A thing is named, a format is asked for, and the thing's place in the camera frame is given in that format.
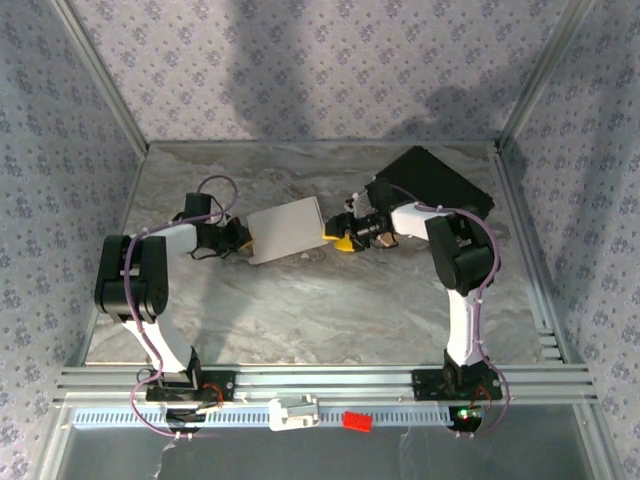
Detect aluminium frame post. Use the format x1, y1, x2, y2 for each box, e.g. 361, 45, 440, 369
49, 0, 151, 151
498, 0, 600, 147

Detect black semicircular electronics board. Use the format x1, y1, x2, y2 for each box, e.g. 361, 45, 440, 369
164, 407, 207, 434
446, 404, 486, 432

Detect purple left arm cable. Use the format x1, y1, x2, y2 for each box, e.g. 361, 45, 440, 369
128, 174, 240, 440

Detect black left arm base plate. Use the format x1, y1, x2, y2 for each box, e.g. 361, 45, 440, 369
144, 368, 237, 402

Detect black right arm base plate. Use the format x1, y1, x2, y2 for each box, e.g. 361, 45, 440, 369
410, 367, 505, 402

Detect aluminium side frame rail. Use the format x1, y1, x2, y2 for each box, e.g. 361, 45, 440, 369
492, 139, 629, 480
32, 142, 151, 480

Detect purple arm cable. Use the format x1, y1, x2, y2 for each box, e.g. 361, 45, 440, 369
387, 184, 511, 441
128, 174, 240, 440

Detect white slotted cable duct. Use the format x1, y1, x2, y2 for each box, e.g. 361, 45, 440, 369
72, 405, 484, 430

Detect black flat case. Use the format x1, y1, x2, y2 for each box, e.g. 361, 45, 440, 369
374, 145, 496, 224

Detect red plastic block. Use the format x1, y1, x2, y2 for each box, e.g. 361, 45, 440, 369
342, 410, 374, 433

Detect short stacked aluminium rails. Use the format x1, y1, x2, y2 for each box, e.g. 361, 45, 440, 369
535, 327, 567, 364

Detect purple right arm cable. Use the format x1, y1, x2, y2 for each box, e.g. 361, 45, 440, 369
387, 184, 511, 441

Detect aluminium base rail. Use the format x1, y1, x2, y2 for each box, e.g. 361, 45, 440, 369
53, 363, 600, 407

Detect white paper box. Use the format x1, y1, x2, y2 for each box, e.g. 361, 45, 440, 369
245, 196, 326, 266

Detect white plastic clip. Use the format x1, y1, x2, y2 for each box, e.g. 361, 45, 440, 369
268, 393, 321, 432

